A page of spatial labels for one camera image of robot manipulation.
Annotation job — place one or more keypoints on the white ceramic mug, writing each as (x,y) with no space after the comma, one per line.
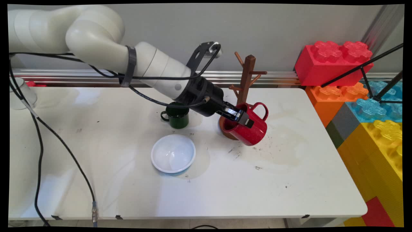
(27,93)

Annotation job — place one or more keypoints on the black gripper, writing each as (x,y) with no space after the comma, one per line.
(206,96)

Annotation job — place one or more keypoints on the giant yellow toy brick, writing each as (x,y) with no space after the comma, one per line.
(376,154)

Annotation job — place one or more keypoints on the giant translucent blue toy brick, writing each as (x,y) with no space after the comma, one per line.
(370,109)

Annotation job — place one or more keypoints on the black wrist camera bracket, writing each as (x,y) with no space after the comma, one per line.
(196,58)

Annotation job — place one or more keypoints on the giant dark green toy brick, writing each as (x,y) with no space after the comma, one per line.
(334,135)

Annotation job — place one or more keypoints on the slanted aluminium profile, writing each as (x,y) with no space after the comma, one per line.
(383,27)

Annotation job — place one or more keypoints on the small silver wrist camera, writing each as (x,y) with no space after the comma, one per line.
(216,50)

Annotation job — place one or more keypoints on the black tripod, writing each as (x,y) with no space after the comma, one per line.
(365,77)

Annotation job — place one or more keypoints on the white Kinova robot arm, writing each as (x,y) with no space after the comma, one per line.
(96,35)

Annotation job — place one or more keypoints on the dark green enamel mug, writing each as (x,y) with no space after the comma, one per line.
(177,119)

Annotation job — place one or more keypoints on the aluminium wall rail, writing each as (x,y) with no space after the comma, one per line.
(273,77)

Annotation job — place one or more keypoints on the giant red toy brick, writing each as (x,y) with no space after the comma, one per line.
(328,64)

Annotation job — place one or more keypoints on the brown wooden mug tree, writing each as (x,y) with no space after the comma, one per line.
(249,74)

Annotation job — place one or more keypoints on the small red toy brick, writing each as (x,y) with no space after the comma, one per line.
(378,212)

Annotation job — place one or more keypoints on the small red object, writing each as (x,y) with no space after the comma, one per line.
(40,84)

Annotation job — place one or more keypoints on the red speckled mug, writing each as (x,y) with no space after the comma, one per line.
(251,132)

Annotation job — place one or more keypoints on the giant orange toy brick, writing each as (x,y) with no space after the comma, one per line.
(328,96)

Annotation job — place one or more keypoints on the white bowl with blue base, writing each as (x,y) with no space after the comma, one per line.
(173,154)

